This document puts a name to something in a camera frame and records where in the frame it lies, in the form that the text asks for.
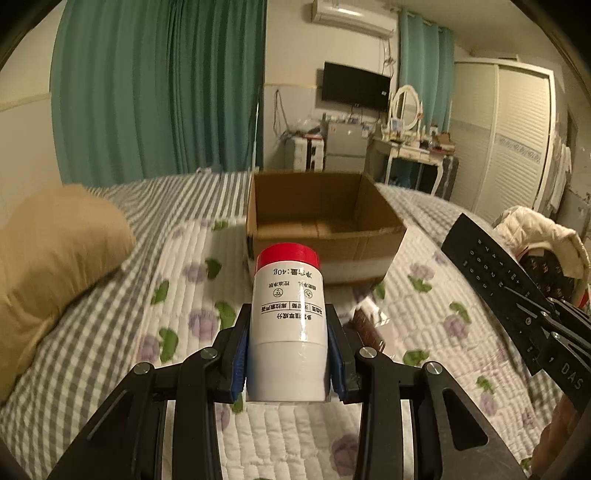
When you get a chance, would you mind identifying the white dressing table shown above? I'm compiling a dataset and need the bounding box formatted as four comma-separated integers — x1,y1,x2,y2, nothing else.
365,137,459,200

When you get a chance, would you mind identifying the tan pillow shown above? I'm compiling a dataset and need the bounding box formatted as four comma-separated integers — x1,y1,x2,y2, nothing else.
1,184,136,399

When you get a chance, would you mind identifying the white air conditioner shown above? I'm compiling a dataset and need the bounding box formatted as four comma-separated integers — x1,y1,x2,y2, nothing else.
311,0,398,39

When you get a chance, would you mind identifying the black remote control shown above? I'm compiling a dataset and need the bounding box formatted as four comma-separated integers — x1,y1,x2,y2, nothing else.
442,214,558,375

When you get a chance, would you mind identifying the green curtain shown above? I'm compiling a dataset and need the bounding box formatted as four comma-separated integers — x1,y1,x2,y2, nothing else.
50,1,267,187
399,8,455,132

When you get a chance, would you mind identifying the black wall television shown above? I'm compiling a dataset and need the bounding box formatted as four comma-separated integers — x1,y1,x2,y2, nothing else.
322,62,391,112

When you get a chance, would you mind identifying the white puffy jacket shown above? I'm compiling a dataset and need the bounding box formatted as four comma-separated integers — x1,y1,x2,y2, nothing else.
493,206,590,287

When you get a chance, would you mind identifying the brown cardboard box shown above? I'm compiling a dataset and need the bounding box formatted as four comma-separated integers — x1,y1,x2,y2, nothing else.
245,171,406,285

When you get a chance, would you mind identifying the green curtain right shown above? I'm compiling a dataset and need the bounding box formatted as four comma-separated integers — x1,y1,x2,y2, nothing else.
399,8,455,132

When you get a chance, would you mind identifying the white sliding wardrobe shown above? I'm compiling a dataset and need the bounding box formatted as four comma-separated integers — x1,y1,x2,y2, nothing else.
449,58,557,222

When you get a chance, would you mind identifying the floral white quilt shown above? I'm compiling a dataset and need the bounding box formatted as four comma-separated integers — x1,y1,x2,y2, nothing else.
131,214,560,479

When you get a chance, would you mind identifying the person hand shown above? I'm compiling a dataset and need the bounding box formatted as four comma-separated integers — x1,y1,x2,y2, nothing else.
532,395,581,478

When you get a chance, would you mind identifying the grey checkered bed sheet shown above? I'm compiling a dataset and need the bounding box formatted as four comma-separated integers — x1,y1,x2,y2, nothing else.
1,172,501,479

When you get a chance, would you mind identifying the silver mini fridge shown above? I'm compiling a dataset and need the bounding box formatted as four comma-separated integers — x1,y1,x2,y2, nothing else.
324,122,368,173

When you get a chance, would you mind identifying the green curtain left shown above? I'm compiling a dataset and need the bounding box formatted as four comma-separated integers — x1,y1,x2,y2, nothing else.
50,1,267,187

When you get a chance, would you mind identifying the white oval vanity mirror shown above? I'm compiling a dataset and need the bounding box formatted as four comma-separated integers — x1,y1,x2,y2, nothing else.
389,84,423,131

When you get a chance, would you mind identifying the white suitcase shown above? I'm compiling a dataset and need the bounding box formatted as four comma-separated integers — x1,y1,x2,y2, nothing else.
284,135,325,172

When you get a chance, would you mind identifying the white bottle red cap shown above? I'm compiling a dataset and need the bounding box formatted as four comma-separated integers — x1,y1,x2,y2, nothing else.
246,243,329,402

